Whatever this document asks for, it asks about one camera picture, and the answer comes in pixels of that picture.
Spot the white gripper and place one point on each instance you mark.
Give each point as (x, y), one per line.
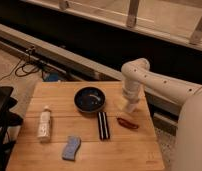
(131, 95)

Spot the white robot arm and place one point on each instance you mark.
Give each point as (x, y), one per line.
(188, 149)

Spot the dark blue ceramic bowl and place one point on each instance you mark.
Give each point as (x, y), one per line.
(89, 99)

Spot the blue sponge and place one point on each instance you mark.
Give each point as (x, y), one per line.
(71, 148)

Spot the blue object on floor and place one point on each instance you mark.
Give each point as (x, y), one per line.
(51, 78)

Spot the white tube bottle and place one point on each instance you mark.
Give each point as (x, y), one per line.
(43, 133)

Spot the black chair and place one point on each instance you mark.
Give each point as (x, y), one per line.
(7, 119)

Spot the metal floor rail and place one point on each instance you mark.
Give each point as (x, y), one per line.
(69, 59)

